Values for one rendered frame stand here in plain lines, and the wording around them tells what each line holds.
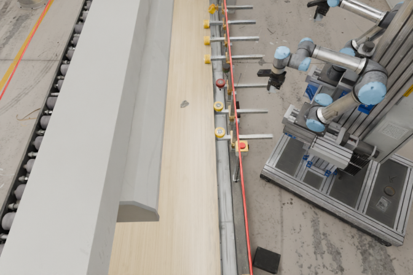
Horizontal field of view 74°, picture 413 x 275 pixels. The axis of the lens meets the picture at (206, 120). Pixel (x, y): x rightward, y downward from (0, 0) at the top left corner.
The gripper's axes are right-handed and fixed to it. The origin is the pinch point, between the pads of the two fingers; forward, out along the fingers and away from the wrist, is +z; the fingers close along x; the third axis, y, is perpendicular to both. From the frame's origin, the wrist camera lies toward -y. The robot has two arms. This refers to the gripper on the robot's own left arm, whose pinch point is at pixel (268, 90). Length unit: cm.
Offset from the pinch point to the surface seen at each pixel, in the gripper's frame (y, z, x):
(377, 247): 131, 132, -3
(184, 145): -40, 42, -44
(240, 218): 19, 62, -64
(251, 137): -2, 50, -8
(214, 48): -91, 69, 84
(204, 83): -59, 41, 15
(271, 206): 36, 132, -19
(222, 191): -2, 70, -51
